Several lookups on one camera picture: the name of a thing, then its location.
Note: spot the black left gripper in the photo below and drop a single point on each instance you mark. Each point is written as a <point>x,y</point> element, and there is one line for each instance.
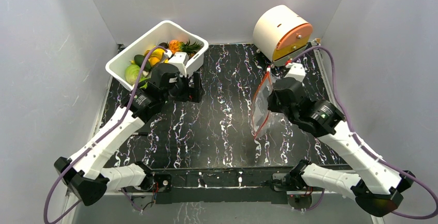
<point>191,94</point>

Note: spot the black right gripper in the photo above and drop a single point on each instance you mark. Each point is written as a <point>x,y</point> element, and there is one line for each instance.
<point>274,100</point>

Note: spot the clear zip bag orange zipper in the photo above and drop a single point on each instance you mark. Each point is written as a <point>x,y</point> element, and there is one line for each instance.
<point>261,118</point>

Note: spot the dark green toy avocado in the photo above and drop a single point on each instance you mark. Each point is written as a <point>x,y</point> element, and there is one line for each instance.
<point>139,59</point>

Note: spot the light green toy cabbage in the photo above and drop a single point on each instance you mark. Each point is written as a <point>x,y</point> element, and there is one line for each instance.
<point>131,73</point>

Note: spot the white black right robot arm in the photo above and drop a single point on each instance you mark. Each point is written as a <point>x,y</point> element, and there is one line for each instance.
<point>375,188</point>

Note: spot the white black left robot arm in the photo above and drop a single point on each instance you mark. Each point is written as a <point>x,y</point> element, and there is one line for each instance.
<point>84,172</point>

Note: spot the yellow toy banana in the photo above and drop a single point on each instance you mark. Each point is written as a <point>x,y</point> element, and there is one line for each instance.
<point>157,56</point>

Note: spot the dark purple toy fruit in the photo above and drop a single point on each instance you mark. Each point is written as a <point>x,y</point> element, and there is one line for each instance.
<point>164,45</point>

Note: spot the cream round drum orange face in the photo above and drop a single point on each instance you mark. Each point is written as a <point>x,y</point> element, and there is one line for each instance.
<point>280,34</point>

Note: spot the white plastic bin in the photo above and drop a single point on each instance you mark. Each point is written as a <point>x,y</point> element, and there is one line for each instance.
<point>167,42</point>

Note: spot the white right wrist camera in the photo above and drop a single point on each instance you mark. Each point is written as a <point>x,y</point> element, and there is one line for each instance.
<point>296,71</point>

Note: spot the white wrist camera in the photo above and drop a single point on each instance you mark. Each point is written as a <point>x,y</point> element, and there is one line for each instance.
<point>296,71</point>
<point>179,60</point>

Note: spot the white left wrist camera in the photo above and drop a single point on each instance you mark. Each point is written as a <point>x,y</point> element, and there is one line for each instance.
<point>179,60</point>

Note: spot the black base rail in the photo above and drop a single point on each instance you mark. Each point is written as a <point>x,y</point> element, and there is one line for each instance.
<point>247,184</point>

